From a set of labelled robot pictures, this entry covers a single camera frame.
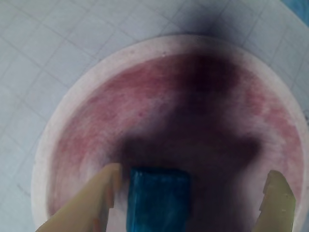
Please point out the blue block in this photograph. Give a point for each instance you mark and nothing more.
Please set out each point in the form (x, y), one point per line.
(157, 200)

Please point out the round wooden bowl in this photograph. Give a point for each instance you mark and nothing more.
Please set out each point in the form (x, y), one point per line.
(120, 108)

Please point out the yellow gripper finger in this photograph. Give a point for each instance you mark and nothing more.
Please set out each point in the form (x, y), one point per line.
(91, 200)
(277, 205)

